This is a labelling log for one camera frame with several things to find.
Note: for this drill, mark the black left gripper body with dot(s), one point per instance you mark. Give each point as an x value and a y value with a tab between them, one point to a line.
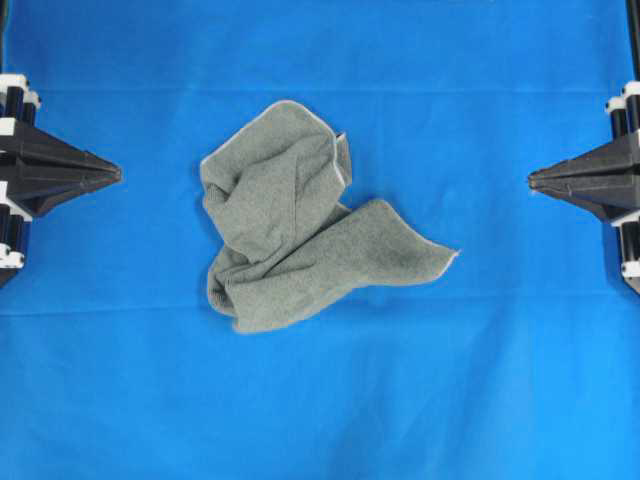
19	104

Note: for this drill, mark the grey terry towel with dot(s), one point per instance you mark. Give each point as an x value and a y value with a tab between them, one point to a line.
290	247

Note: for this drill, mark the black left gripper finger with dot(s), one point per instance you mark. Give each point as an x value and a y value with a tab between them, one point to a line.
38	196
27	141

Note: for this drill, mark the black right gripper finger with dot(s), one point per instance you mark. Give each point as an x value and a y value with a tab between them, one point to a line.
619	155
606	199

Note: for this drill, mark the blue table cloth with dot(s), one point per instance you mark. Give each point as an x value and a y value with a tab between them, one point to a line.
521	362

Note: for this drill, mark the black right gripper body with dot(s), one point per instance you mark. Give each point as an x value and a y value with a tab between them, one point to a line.
623	111

